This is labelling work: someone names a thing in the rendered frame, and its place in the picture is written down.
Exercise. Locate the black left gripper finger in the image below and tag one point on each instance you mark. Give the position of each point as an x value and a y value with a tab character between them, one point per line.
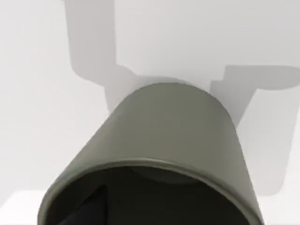
91	211

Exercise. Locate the olive grey cup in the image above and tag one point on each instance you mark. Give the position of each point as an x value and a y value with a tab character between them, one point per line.
168	126

